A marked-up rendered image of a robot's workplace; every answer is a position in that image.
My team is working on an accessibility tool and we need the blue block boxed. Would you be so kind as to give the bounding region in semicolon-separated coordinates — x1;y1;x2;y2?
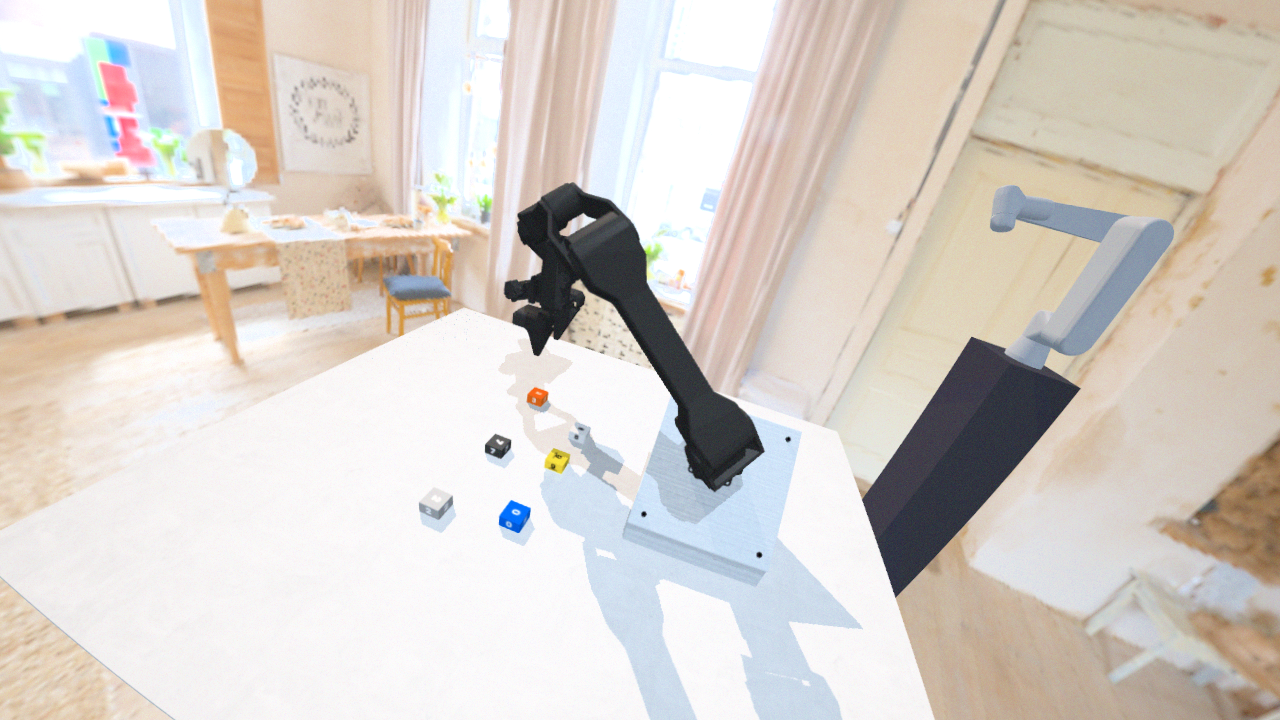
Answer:
499;500;531;533

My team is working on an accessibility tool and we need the yellow block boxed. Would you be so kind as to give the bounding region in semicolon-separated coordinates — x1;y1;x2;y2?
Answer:
544;448;570;474

